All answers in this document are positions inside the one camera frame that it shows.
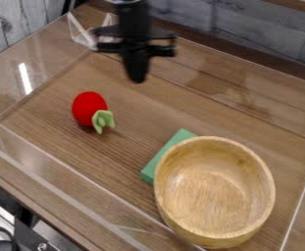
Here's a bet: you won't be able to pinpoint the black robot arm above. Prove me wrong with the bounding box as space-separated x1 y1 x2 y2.
91 0 177 83

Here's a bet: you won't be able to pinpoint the black metal mount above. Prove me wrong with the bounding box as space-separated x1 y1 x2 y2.
13 220 60 251

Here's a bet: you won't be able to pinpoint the round wooden bowl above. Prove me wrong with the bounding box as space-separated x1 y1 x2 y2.
153 136 276 249

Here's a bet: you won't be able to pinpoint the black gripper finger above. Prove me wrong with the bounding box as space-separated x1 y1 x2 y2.
123 53 150 83

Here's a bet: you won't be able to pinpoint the red felt fruit green leaves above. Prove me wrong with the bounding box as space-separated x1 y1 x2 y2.
71 91 115 134

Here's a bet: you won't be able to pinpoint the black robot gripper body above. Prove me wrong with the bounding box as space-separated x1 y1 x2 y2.
91 25 177 57

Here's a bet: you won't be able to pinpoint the green foam block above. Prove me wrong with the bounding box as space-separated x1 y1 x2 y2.
141 127 198 186

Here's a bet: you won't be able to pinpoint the clear acrylic tray wall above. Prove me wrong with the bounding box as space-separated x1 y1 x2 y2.
0 18 305 251

